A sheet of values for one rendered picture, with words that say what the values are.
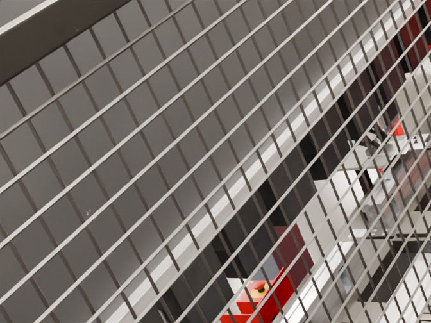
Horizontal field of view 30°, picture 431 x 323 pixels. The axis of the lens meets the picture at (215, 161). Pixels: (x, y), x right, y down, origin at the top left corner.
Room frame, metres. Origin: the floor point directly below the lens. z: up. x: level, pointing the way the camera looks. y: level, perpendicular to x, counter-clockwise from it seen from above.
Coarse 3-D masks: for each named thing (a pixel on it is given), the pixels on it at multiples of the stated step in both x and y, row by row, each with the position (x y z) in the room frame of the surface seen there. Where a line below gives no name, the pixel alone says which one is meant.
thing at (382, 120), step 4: (384, 104) 2.15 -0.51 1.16; (392, 104) 2.18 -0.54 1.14; (380, 108) 2.13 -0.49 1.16; (388, 108) 2.16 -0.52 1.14; (392, 108) 2.18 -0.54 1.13; (388, 112) 2.16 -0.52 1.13; (392, 112) 2.17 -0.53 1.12; (396, 112) 2.19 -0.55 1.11; (384, 116) 2.14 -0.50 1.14; (392, 116) 2.17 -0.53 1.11; (396, 116) 2.20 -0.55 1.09; (380, 120) 2.14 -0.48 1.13; (384, 120) 2.13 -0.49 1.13; (392, 120) 2.18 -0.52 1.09; (396, 120) 2.20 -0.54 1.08; (380, 124) 2.14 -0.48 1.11; (384, 124) 2.14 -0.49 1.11; (388, 124) 2.14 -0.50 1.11; (392, 124) 2.17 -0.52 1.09; (384, 128) 2.14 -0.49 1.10; (388, 128) 2.15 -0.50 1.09
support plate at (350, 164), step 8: (392, 136) 2.29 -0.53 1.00; (400, 136) 2.26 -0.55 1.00; (352, 152) 2.30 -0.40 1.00; (360, 152) 2.27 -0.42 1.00; (352, 160) 2.24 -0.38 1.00; (360, 160) 2.22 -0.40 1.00; (368, 160) 2.20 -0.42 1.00; (376, 160) 2.17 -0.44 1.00; (384, 160) 2.15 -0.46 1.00; (352, 168) 2.20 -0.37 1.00; (368, 168) 2.16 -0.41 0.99
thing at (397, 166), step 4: (416, 140) 2.22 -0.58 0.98; (412, 144) 2.20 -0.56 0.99; (408, 152) 2.17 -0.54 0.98; (404, 156) 2.15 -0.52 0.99; (408, 156) 2.16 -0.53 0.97; (392, 160) 2.14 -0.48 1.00; (396, 160) 2.12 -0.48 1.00; (400, 160) 2.13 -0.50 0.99; (388, 164) 2.12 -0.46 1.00; (396, 164) 2.11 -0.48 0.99; (400, 164) 2.12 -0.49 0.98; (384, 168) 2.11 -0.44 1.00; (396, 168) 2.10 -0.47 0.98; (400, 168) 2.12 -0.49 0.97; (384, 172) 2.09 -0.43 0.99; (388, 172) 2.08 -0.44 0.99; (396, 172) 2.10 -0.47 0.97; (388, 176) 2.09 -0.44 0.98; (392, 176) 2.08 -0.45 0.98
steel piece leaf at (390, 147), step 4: (376, 140) 2.28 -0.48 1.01; (400, 140) 2.23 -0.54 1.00; (404, 140) 2.21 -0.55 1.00; (380, 144) 2.26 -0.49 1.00; (384, 144) 2.25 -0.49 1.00; (388, 144) 2.24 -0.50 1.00; (392, 144) 2.23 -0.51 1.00; (400, 144) 2.20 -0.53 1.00; (388, 148) 2.21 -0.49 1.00; (392, 148) 2.20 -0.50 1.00; (396, 148) 2.19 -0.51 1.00; (368, 152) 2.23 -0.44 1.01; (372, 152) 2.24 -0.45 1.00; (380, 152) 2.21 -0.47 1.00; (388, 152) 2.19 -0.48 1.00; (392, 152) 2.18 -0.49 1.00; (368, 156) 2.22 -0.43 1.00
